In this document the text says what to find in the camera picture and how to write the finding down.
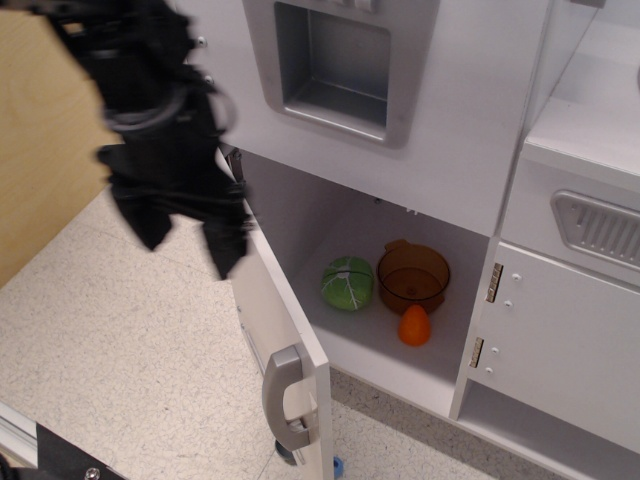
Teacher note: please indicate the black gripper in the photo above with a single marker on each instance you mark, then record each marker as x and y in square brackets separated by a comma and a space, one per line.
[168, 166]

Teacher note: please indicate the white low fridge door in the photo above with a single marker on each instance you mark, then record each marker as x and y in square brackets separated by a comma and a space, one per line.
[271, 319]

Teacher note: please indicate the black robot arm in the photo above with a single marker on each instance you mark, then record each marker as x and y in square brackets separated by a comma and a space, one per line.
[162, 108]

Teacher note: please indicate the white toy kitchen fridge cabinet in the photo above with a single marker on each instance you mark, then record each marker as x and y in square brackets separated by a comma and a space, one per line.
[319, 193]

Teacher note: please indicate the upper metal door hinge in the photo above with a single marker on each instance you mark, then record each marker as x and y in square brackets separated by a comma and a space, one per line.
[234, 161]

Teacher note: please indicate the green toy cabbage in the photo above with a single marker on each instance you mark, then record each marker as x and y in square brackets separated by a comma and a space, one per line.
[347, 283]

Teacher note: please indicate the wooden panel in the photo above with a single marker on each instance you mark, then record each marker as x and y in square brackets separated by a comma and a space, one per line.
[50, 131]

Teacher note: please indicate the orange transparent toy pot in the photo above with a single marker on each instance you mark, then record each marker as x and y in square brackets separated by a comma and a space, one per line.
[412, 274]

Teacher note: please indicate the grey ice dispenser recess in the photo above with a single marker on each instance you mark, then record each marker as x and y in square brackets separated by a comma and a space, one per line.
[353, 66]

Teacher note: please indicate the grey blue toy scoop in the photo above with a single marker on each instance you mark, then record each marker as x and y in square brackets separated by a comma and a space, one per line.
[288, 457]

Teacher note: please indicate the orange toy carrot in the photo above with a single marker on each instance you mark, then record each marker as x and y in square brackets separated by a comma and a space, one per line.
[415, 326]

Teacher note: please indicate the lower oven door hinge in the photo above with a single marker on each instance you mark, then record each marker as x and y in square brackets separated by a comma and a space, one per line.
[476, 352]

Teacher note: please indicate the oven door hinge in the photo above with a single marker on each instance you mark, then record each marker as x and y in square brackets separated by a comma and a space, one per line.
[476, 352]
[494, 282]

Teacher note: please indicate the upper oven door hinge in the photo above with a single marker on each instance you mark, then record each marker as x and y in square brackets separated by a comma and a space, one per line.
[494, 282]

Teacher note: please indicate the white oven cabinet door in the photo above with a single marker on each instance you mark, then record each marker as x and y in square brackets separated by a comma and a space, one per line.
[563, 342]

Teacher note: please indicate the grey vent panel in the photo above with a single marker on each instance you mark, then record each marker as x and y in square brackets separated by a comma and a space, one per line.
[598, 228]

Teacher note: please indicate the grey fridge door handle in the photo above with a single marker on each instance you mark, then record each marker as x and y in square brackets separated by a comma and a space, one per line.
[288, 407]

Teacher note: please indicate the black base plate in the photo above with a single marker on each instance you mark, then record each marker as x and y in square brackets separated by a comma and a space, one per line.
[58, 459]

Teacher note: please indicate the aluminium rail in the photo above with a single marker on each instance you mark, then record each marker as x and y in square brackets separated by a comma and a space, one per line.
[18, 437]

